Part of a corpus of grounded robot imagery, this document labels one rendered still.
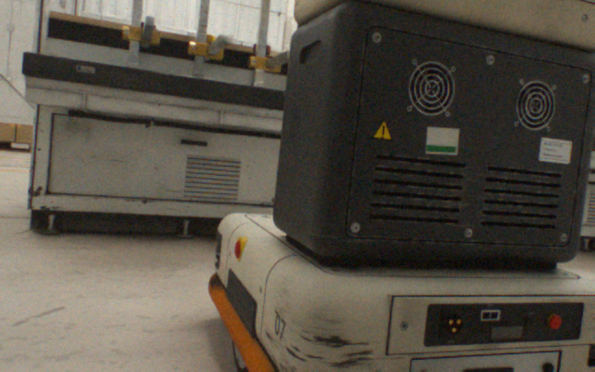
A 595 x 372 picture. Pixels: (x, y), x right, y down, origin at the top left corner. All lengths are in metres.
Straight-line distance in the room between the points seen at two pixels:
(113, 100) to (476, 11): 1.45
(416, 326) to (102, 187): 1.71
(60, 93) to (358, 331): 1.56
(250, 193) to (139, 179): 0.51
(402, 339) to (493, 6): 0.54
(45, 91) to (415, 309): 1.61
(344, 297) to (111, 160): 1.66
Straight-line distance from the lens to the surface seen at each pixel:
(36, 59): 1.96
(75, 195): 2.21
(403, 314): 0.70
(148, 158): 2.20
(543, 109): 0.95
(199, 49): 1.98
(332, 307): 0.66
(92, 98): 1.98
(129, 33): 1.97
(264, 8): 2.09
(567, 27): 0.98
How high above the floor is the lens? 0.46
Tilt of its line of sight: 3 degrees down
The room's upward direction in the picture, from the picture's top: 6 degrees clockwise
